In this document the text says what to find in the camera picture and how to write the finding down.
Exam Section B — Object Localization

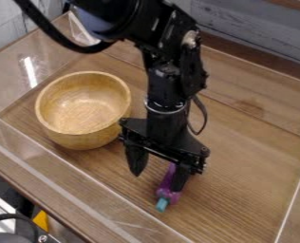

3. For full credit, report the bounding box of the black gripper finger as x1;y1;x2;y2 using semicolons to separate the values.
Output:
124;141;148;177
170;164;190;192

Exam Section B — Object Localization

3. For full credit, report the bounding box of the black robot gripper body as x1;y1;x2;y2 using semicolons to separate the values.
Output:
118;111;210;175

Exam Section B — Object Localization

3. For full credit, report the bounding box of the purple toy eggplant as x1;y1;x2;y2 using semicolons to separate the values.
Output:
155;163;181;213

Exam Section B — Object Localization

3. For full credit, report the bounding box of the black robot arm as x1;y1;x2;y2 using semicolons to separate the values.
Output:
13;0;210;192

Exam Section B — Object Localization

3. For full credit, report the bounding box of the brown wooden bowl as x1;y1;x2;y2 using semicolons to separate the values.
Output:
35;71;132;150

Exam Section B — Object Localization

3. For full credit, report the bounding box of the black and yellow equipment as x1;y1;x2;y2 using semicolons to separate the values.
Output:
0;197;63;243

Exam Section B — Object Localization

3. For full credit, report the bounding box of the black cable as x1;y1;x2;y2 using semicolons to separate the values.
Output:
186;94;209;137

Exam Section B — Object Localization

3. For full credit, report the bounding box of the clear acrylic tray wall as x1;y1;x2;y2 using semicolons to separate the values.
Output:
0;120;191;243

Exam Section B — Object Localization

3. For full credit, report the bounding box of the clear acrylic corner bracket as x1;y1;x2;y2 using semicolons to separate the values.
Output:
67;12;99;46

